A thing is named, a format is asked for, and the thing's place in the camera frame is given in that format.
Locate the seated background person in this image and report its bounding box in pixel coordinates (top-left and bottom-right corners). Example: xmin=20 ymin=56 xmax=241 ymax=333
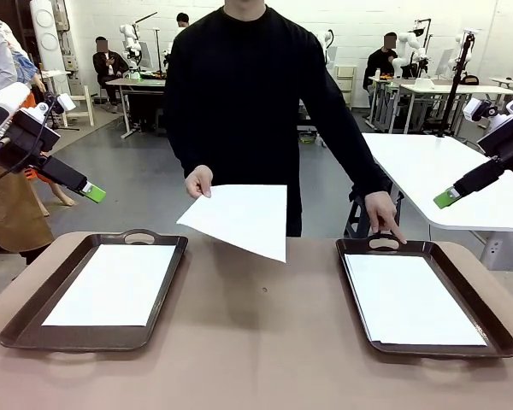
xmin=363 ymin=32 xmax=401 ymax=93

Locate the person torso black sweater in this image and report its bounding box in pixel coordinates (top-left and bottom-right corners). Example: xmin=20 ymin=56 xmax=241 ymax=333
xmin=164 ymin=0 xmax=369 ymax=238

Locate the mannequin in orange shorts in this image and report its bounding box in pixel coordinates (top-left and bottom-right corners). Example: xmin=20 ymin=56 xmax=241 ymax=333
xmin=8 ymin=40 xmax=77 ymax=217

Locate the white A4 paper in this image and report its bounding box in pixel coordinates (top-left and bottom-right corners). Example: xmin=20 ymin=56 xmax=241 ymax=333
xmin=41 ymin=243 xmax=178 ymax=328
xmin=176 ymin=184 xmax=288 ymax=264
xmin=344 ymin=254 xmax=489 ymax=347

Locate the large white table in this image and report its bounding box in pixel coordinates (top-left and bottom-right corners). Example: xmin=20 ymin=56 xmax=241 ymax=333
xmin=362 ymin=132 xmax=513 ymax=271

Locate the person's left forearm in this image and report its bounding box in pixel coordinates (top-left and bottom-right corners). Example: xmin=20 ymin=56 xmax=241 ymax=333
xmin=324 ymin=114 xmax=394 ymax=200

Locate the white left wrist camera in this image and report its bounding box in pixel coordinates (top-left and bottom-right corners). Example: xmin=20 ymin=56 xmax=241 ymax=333
xmin=33 ymin=93 xmax=77 ymax=126

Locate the white drawer cabinet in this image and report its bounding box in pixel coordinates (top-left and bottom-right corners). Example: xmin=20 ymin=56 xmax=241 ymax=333
xmin=335 ymin=64 xmax=358 ymax=111

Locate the person's left hand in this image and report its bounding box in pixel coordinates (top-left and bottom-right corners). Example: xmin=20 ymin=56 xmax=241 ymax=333
xmin=363 ymin=190 xmax=409 ymax=246

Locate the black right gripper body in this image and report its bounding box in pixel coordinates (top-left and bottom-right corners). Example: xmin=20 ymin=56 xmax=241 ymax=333
xmin=480 ymin=120 xmax=513 ymax=167

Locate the grey background work table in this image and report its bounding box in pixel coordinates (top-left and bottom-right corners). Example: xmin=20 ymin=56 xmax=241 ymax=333
xmin=106 ymin=77 xmax=168 ymax=140

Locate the white wooden stool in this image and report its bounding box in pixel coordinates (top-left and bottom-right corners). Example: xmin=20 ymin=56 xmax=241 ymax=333
xmin=67 ymin=85 xmax=95 ymax=128

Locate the grey wall equipment rack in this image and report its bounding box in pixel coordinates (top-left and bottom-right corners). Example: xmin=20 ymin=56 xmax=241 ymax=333
xmin=57 ymin=0 xmax=79 ymax=73

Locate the white standing air conditioner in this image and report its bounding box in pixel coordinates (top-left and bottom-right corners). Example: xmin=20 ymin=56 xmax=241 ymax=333
xmin=28 ymin=0 xmax=65 ymax=73

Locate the person's right hand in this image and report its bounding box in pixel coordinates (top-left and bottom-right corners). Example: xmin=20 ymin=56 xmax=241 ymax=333
xmin=184 ymin=165 xmax=215 ymax=201

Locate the brown plastic serving tray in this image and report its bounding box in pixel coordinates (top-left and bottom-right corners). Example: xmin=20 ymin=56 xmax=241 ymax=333
xmin=0 ymin=229 xmax=189 ymax=354
xmin=335 ymin=232 xmax=513 ymax=359

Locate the person's right forearm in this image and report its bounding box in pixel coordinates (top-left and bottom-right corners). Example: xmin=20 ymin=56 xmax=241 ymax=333
xmin=167 ymin=123 xmax=209 ymax=176

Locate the white background desk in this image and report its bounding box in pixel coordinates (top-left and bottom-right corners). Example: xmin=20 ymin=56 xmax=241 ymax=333
xmin=399 ymin=84 xmax=513 ymax=133

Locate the black stool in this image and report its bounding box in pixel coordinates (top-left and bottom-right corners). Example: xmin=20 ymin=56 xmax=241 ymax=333
xmin=344 ymin=196 xmax=406 ymax=240

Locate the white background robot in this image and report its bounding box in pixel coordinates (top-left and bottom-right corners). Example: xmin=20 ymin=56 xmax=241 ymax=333
xmin=447 ymin=28 xmax=482 ymax=82
xmin=119 ymin=23 xmax=144 ymax=80
xmin=314 ymin=28 xmax=337 ymax=69
xmin=395 ymin=19 xmax=432 ymax=79

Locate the background person blurred face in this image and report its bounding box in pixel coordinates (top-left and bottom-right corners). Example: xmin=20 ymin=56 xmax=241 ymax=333
xmin=92 ymin=37 xmax=130 ymax=106

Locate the black tripod pole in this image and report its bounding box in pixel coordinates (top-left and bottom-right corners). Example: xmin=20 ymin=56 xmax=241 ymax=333
xmin=435 ymin=32 xmax=475 ymax=138

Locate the white monitor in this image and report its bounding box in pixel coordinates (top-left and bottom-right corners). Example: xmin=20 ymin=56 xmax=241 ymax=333
xmin=434 ymin=48 xmax=455 ymax=79

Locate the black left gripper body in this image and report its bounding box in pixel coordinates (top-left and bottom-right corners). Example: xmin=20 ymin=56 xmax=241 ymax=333
xmin=5 ymin=110 xmax=62 ymax=171

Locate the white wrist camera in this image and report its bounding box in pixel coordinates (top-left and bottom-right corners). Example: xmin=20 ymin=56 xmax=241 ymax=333
xmin=33 ymin=93 xmax=77 ymax=126
xmin=463 ymin=97 xmax=504 ymax=126

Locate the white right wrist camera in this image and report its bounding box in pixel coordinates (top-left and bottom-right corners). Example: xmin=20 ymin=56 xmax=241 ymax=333
xmin=463 ymin=97 xmax=504 ymax=126

